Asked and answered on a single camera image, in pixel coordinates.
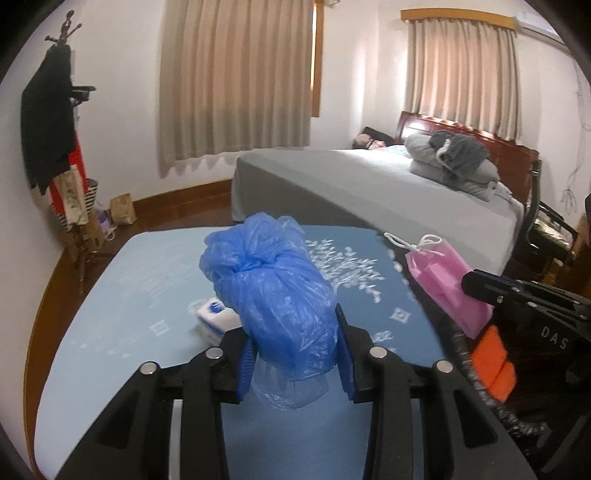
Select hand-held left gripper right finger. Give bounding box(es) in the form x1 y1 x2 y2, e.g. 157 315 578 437
335 304 539 480

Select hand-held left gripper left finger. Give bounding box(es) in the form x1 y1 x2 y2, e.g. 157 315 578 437
55 330 252 480

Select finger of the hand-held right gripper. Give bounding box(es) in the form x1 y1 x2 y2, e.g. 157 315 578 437
462 270 591 325

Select pink drawstring bag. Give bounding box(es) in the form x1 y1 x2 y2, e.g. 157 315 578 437
384 233 494 340

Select orange foam sheet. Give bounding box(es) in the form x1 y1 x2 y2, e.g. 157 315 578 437
472 324 517 401

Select black speckled bin bag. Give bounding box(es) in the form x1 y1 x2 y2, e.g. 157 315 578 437
441 314 591 467

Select blue plastic bag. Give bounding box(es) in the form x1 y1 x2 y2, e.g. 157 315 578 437
199 212 340 410

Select white carton with blue cap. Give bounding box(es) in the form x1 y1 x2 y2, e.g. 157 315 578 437
187 296 241 344

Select black chair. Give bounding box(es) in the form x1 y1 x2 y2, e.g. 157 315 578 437
505 159 583 287

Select wooden headboard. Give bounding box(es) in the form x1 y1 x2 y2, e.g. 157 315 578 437
397 111 540 204

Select dark grey clothing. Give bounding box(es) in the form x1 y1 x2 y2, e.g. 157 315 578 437
429 130 490 181

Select grey pillow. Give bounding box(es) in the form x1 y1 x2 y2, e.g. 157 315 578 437
405 134 502 201

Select grey bed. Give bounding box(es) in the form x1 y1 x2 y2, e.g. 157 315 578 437
230 148 527 278

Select dark bag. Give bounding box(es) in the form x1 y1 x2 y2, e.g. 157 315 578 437
352 127 399 151

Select cardboard box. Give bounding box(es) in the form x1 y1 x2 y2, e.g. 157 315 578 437
69 222 105 253

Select brown paper bag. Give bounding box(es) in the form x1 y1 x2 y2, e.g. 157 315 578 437
109 194 138 226

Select narrow beige curtain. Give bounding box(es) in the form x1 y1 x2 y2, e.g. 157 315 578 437
406 18 522 141

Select striped bag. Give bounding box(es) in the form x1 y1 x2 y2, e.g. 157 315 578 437
58 178 100 232

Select beige printed tote bag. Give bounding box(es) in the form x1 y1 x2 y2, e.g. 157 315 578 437
58 168 90 227

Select white air conditioner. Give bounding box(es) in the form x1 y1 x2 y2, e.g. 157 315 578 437
515 11 566 44

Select wooden curtain pelmet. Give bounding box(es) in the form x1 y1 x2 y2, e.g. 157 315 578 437
401 8 518 33

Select red garment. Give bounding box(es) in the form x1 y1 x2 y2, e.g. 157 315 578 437
48 134 86 217

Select wide beige curtain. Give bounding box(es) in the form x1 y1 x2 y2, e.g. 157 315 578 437
158 0 315 178

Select black coat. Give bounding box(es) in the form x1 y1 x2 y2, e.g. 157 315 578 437
21 44 77 195

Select wooden coat stand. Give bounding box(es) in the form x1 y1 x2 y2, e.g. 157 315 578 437
46 9 100 296

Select white wall cable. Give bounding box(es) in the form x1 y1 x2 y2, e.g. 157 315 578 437
561 69 583 214

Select wooden window frame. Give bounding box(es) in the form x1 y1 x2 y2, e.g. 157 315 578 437
311 0 323 117

